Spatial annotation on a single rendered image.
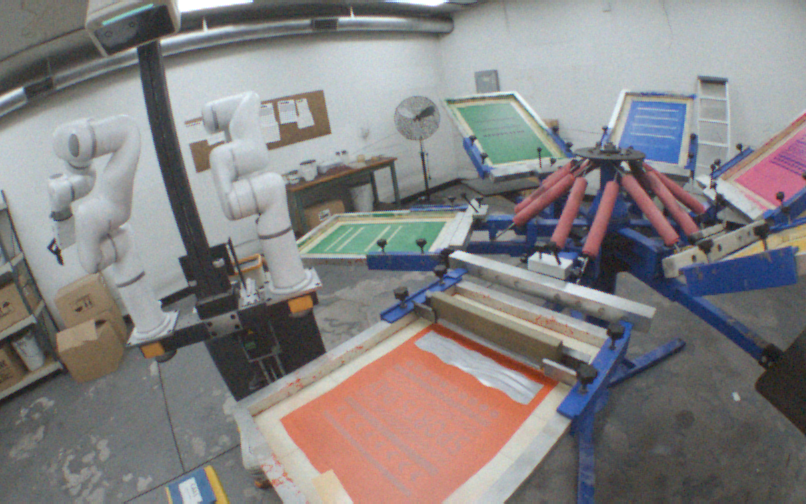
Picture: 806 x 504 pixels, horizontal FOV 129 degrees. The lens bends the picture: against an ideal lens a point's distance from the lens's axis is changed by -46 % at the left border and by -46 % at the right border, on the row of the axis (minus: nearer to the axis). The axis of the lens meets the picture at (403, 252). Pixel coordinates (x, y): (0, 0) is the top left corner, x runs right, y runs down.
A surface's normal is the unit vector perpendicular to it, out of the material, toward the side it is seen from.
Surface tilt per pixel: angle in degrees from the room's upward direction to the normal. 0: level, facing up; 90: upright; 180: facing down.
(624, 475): 0
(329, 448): 0
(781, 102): 90
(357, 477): 0
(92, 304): 90
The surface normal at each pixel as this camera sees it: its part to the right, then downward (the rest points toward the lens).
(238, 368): 0.39, 0.32
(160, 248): 0.65, 0.22
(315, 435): -0.15, -0.91
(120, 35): 0.31, 0.95
